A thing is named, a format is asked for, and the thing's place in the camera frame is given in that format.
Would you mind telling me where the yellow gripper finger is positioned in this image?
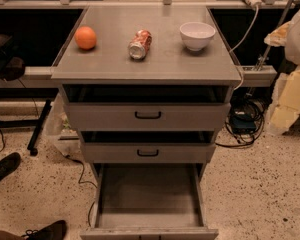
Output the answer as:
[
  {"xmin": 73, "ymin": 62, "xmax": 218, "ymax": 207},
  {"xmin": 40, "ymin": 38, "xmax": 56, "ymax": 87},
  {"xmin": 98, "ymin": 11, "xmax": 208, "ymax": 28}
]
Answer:
[
  {"xmin": 264, "ymin": 22, "xmax": 290, "ymax": 47},
  {"xmin": 266, "ymin": 66, "xmax": 300, "ymax": 135}
]

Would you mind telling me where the red coke can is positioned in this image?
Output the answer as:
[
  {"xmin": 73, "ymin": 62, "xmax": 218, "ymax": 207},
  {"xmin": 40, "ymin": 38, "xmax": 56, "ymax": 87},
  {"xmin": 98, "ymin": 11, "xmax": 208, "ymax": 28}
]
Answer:
[{"xmin": 128, "ymin": 30, "xmax": 152, "ymax": 60}]

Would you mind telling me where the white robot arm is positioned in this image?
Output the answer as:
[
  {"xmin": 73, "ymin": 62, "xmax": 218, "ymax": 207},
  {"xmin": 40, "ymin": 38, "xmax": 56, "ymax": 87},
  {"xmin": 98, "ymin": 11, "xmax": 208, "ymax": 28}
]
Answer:
[{"xmin": 264, "ymin": 9, "xmax": 300, "ymax": 135}]

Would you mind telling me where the grey drawer cabinet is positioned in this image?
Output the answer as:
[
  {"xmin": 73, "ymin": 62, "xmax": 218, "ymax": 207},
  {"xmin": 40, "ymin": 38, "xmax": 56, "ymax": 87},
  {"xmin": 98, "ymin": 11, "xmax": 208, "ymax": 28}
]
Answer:
[{"xmin": 53, "ymin": 3, "xmax": 240, "ymax": 240}]

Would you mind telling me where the bottom grey drawer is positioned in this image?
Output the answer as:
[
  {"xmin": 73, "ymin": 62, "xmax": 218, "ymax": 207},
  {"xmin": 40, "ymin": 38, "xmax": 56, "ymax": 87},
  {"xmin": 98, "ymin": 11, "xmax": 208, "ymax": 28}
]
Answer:
[{"xmin": 80, "ymin": 164, "xmax": 218, "ymax": 240}]

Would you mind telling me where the top grey drawer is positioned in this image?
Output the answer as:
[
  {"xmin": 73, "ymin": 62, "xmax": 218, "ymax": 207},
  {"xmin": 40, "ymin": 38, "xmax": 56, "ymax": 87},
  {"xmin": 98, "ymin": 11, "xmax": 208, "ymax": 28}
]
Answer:
[{"xmin": 63, "ymin": 84, "xmax": 230, "ymax": 131}]

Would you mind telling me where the white bowl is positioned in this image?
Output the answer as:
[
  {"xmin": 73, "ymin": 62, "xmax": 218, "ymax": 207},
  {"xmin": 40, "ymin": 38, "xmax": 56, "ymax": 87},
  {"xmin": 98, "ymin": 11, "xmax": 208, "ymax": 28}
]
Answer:
[{"xmin": 179, "ymin": 22, "xmax": 216, "ymax": 51}]

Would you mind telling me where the orange fruit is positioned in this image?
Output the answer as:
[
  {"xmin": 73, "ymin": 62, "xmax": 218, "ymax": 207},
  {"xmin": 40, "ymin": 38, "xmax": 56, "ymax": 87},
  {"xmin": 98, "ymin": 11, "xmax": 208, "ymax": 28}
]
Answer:
[{"xmin": 75, "ymin": 26, "xmax": 97, "ymax": 50}]

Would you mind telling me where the clear plastic bag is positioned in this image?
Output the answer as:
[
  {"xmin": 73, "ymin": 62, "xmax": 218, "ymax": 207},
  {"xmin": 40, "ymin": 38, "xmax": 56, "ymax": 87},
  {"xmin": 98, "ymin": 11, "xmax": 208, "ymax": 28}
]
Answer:
[{"xmin": 43, "ymin": 94, "xmax": 80, "ymax": 158}]

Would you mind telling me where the black shoe lower left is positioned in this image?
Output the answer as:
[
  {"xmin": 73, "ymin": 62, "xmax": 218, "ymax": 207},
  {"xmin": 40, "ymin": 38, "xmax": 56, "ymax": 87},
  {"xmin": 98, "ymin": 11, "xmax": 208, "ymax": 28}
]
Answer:
[{"xmin": 22, "ymin": 220, "xmax": 68, "ymax": 240}]

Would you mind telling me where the black shoe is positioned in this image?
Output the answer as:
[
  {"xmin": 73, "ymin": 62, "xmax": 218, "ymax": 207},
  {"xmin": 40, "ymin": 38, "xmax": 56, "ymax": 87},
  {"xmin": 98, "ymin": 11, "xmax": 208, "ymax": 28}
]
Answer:
[
  {"xmin": 0, "ymin": 152, "xmax": 21, "ymax": 182},
  {"xmin": 22, "ymin": 220, "xmax": 68, "ymax": 240}
]

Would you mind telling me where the black table leg stand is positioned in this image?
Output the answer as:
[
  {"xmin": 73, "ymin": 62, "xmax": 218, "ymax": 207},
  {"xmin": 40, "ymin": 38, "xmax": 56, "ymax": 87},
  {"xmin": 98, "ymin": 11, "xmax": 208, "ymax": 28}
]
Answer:
[{"xmin": 0, "ymin": 100, "xmax": 52, "ymax": 156}]

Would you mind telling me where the black shoe upper left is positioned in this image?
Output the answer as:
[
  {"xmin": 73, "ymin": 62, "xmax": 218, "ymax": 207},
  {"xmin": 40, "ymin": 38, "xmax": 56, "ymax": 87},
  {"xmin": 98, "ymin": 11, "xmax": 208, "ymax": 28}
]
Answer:
[{"xmin": 0, "ymin": 152, "xmax": 21, "ymax": 182}]

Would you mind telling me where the white cable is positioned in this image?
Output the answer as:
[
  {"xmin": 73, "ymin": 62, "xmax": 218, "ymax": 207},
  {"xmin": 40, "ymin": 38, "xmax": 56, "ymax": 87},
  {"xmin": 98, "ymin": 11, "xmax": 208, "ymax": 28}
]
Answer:
[{"xmin": 228, "ymin": 4, "xmax": 260, "ymax": 92}]

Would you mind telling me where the black cable bundle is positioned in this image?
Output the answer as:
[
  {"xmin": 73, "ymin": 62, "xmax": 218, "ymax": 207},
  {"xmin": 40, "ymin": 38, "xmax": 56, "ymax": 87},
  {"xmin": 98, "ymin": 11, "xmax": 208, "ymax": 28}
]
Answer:
[{"xmin": 215, "ymin": 97, "xmax": 267, "ymax": 149}]

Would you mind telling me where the black floor cable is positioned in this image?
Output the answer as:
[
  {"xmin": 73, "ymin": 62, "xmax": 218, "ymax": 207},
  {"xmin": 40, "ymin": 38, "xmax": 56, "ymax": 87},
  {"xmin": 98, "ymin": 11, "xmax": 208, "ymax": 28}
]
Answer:
[{"xmin": 65, "ymin": 155, "xmax": 98, "ymax": 228}]

